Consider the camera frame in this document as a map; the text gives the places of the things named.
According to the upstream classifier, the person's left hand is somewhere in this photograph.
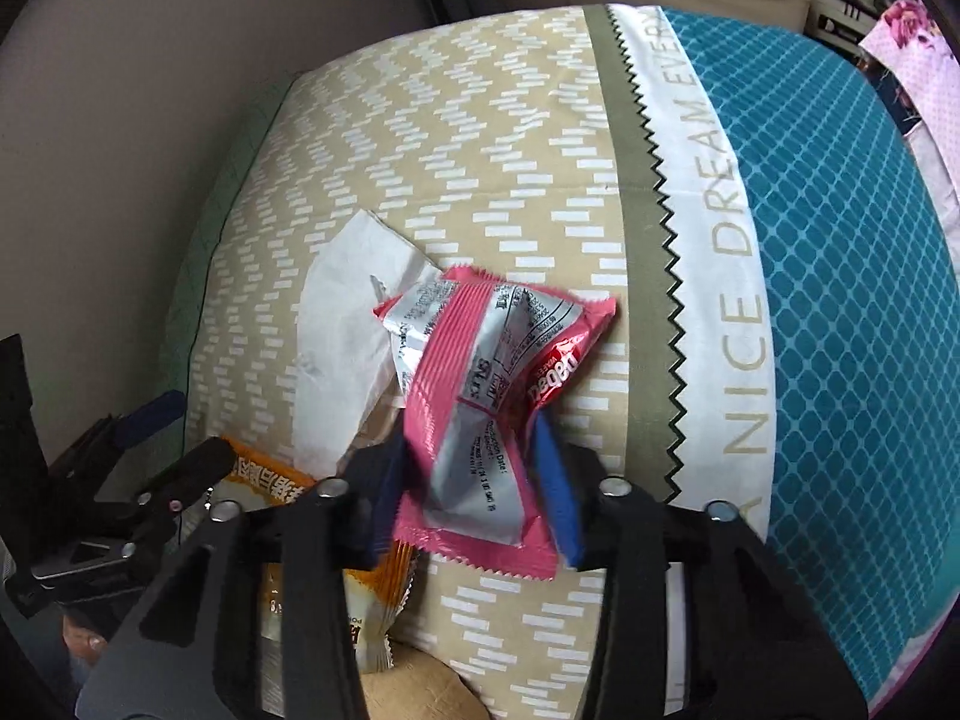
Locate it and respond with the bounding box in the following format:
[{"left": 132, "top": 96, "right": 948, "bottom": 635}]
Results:
[{"left": 60, "top": 615, "right": 113, "bottom": 668}]

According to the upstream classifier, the white paper tissue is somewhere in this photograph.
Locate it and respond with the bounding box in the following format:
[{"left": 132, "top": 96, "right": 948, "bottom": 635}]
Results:
[{"left": 289, "top": 210, "right": 443, "bottom": 477}]

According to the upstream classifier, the green quilted cloth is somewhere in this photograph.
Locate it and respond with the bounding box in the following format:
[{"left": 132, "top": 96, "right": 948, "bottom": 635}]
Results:
[{"left": 161, "top": 71, "right": 301, "bottom": 421}]

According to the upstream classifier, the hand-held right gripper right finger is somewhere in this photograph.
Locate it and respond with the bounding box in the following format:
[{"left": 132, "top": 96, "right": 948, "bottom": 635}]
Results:
[{"left": 529, "top": 409, "right": 871, "bottom": 720}]

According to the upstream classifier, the beige upholstered backrest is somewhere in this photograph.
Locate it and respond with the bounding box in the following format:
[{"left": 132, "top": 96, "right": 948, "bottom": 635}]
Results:
[{"left": 0, "top": 0, "right": 481, "bottom": 511}]

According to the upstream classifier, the teal and beige patterned pillow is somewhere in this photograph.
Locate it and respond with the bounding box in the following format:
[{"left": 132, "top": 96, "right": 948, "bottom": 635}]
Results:
[{"left": 184, "top": 4, "right": 960, "bottom": 720}]

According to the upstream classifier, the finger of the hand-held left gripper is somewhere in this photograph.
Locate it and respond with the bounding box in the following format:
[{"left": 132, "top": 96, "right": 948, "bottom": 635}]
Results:
[
  {"left": 75, "top": 388, "right": 187, "bottom": 460},
  {"left": 94, "top": 436, "right": 237, "bottom": 535}
]

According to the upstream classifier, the tan cushion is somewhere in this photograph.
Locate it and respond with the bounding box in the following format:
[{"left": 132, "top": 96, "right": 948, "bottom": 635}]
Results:
[{"left": 360, "top": 658, "right": 490, "bottom": 720}]

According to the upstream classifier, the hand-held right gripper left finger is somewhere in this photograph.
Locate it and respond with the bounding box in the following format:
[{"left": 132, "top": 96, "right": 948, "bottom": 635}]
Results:
[{"left": 86, "top": 435, "right": 410, "bottom": 720}]

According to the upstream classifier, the orange snack packet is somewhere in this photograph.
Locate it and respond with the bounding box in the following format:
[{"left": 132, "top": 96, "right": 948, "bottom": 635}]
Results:
[{"left": 206, "top": 435, "right": 421, "bottom": 676}]

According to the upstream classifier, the white floral blanket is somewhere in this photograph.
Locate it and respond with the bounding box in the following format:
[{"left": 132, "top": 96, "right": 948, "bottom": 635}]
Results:
[{"left": 859, "top": 0, "right": 960, "bottom": 218}]

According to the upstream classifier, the pink and silver snack wrapper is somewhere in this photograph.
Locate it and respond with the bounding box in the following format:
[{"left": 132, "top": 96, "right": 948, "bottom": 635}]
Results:
[{"left": 373, "top": 264, "right": 620, "bottom": 582}]

